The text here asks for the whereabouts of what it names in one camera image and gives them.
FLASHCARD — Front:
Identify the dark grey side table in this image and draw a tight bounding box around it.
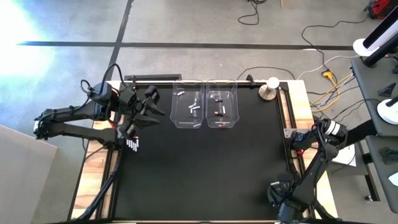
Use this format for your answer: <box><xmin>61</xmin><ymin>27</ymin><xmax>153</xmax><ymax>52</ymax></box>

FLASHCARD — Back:
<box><xmin>364</xmin><ymin>135</ymin><xmax>398</xmax><ymax>215</ymax></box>
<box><xmin>350</xmin><ymin>57</ymin><xmax>398</xmax><ymax>138</ymax></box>

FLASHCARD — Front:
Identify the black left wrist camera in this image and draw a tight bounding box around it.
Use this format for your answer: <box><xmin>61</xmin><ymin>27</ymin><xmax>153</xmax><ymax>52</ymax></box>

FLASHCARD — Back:
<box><xmin>144</xmin><ymin>85</ymin><xmax>160</xmax><ymax>102</ymax></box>

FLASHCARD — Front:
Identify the black aluminium table frame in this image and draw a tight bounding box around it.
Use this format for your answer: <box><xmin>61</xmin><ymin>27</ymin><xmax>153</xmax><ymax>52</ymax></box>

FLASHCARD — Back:
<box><xmin>70</xmin><ymin>79</ymin><xmax>339</xmax><ymax>224</ymax></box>

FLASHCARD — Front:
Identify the black stand pole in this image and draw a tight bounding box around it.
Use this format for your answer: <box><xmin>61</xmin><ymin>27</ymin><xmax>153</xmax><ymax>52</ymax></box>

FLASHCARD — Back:
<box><xmin>363</xmin><ymin>39</ymin><xmax>398</xmax><ymax>68</ymax></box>

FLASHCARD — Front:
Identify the grey cabinet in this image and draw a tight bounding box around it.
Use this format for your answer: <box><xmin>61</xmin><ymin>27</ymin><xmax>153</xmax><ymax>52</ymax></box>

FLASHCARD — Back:
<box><xmin>0</xmin><ymin>124</ymin><xmax>59</xmax><ymax>224</ymax></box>

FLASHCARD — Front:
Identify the white paper sheet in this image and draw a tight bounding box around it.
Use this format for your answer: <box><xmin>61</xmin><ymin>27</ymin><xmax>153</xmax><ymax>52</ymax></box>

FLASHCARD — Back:
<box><xmin>331</xmin><ymin>144</ymin><xmax>358</xmax><ymax>168</ymax></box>

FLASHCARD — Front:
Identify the white floor cable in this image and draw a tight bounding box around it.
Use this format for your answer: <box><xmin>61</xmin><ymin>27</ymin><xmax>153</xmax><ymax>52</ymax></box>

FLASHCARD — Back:
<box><xmin>297</xmin><ymin>55</ymin><xmax>360</xmax><ymax>81</ymax></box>

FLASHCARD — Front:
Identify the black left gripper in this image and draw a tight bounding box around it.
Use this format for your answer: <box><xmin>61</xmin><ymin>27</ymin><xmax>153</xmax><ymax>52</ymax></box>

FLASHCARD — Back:
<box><xmin>119</xmin><ymin>88</ymin><xmax>166</xmax><ymax>141</ymax></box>

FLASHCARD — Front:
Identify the black bracket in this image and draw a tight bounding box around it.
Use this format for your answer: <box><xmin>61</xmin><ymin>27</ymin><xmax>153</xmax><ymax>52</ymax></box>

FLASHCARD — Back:
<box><xmin>378</xmin><ymin>82</ymin><xmax>397</xmax><ymax>98</ymax></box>

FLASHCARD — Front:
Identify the black cloth bundle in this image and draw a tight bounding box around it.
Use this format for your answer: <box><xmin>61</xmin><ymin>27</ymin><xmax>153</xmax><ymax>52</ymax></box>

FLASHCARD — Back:
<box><xmin>379</xmin><ymin>147</ymin><xmax>398</xmax><ymax>166</ymax></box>

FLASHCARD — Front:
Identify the black table crossbar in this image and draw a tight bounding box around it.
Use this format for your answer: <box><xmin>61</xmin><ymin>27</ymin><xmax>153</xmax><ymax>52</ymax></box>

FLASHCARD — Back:
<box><xmin>345</xmin><ymin>119</ymin><xmax>377</xmax><ymax>147</ymax></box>

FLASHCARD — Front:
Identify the black diagonal frame strut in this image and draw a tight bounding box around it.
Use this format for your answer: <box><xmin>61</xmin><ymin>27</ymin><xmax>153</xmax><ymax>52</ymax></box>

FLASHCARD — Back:
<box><xmin>312</xmin><ymin>203</ymin><xmax>332</xmax><ymax>221</ymax></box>
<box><xmin>74</xmin><ymin>166</ymin><xmax>121</xmax><ymax>222</ymax></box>

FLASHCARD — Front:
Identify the white round-base stand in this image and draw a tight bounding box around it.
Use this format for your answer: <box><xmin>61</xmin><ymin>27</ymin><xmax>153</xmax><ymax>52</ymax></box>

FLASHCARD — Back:
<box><xmin>376</xmin><ymin>95</ymin><xmax>398</xmax><ymax>126</ymax></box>
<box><xmin>353</xmin><ymin>14</ymin><xmax>398</xmax><ymax>57</ymax></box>

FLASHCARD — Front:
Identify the red tool bag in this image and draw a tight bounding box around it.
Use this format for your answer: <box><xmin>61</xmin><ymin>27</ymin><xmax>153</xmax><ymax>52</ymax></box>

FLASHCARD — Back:
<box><xmin>364</xmin><ymin>0</ymin><xmax>393</xmax><ymax>20</ymax></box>

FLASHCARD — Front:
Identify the yellow extension cord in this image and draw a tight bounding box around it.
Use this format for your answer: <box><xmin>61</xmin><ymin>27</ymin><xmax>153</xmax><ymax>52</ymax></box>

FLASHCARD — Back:
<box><xmin>310</xmin><ymin>70</ymin><xmax>354</xmax><ymax>113</ymax></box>

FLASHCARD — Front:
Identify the black floor cable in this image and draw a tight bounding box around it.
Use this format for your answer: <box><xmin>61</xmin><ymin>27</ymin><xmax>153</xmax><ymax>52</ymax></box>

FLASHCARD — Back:
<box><xmin>300</xmin><ymin>19</ymin><xmax>371</xmax><ymax>74</ymax></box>
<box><xmin>237</xmin><ymin>0</ymin><xmax>269</xmax><ymax>26</ymax></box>
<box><xmin>237</xmin><ymin>65</ymin><xmax>296</xmax><ymax>81</ymax></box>

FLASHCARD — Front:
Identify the clear plastic bin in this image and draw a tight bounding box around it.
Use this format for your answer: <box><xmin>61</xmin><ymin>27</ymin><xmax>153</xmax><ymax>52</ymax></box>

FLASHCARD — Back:
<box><xmin>169</xmin><ymin>80</ymin><xmax>206</xmax><ymax>129</ymax></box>
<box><xmin>205</xmin><ymin>79</ymin><xmax>241</xmax><ymax>129</ymax></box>

